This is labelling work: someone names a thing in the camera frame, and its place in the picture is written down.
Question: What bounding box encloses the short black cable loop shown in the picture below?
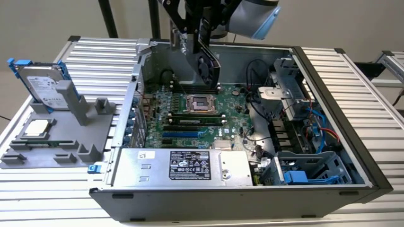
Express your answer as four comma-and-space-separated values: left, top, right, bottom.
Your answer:
160, 69, 176, 83

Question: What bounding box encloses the long black wire loop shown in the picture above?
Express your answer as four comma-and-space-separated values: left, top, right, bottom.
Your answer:
245, 59, 272, 90

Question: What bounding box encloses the silver chipset heatsink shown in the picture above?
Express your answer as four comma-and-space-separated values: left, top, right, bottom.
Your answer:
213, 140, 234, 151

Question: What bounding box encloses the blue case latch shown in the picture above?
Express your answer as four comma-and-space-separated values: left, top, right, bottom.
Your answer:
86, 163, 102, 175

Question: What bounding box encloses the grey disk bay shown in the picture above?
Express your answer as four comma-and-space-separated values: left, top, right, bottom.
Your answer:
261, 151, 353, 186

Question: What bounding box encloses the grey parts rack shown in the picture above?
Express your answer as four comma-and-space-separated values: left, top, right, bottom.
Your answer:
0, 80, 122, 170

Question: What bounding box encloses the green Dell motherboard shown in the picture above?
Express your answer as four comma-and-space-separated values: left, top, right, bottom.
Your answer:
142, 84, 270, 152

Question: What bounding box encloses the silver power supply unit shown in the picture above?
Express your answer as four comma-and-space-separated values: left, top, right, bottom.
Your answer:
112, 148, 254, 187

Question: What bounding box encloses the black expansion slot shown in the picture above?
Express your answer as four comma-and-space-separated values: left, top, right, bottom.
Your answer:
162, 125, 205, 132

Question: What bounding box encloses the silver CPU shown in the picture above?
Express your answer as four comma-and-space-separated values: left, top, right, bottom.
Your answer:
24, 120, 50, 138

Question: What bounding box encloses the CPU socket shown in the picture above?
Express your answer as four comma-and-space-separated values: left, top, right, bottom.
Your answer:
184, 94, 218, 112

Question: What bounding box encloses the black stand pole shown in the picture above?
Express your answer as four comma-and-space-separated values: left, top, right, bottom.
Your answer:
97, 0, 118, 38
148, 0, 161, 40

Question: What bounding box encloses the red wire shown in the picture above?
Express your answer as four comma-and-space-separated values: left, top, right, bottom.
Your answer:
320, 127, 341, 142

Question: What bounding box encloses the installed RAM stick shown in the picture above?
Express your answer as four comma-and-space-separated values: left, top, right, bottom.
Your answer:
176, 119, 221, 125

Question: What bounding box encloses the hard disk in blue carrier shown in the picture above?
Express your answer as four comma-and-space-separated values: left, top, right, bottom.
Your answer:
6, 57, 76, 114

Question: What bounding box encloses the blue SATA wire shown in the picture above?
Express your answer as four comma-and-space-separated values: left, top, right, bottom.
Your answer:
304, 106, 330, 154

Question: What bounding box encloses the grey metal drive cage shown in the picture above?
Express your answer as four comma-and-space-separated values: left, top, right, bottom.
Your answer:
257, 57, 316, 121

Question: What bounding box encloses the Nvidia Quadro graphics card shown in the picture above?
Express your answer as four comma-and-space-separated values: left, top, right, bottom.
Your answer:
169, 25, 222, 88

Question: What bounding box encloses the empty blue disk carrier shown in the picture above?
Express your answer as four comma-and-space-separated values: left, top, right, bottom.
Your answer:
282, 170, 352, 185

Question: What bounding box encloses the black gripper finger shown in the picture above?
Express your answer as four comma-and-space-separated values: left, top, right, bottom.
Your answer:
208, 0, 236, 30
157, 0, 210, 55

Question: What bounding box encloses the open grey PC case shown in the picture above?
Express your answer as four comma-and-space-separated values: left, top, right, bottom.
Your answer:
89, 37, 393, 223

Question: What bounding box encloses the blue expansion slot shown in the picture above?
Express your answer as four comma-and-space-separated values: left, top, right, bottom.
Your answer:
161, 131, 202, 139

